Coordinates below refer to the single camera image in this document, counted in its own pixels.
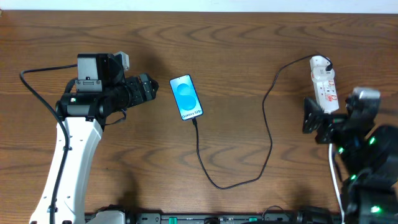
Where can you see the white usb charger plug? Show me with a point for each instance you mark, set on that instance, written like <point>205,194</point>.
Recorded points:
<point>321,61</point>

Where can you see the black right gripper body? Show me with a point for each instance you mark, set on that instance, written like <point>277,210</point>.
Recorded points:
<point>328,125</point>

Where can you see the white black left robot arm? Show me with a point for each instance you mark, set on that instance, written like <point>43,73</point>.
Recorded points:
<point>100,89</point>

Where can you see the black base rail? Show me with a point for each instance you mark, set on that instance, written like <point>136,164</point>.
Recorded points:
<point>272,214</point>

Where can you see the blue screen smartphone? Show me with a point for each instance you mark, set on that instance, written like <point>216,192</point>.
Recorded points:
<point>186,97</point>

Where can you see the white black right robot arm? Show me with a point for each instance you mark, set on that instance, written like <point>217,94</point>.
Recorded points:
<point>369,154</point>

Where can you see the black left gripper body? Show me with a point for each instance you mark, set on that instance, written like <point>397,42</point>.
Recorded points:
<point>138,91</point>

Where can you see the white power strip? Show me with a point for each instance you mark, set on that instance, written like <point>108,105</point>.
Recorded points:
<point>325,89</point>

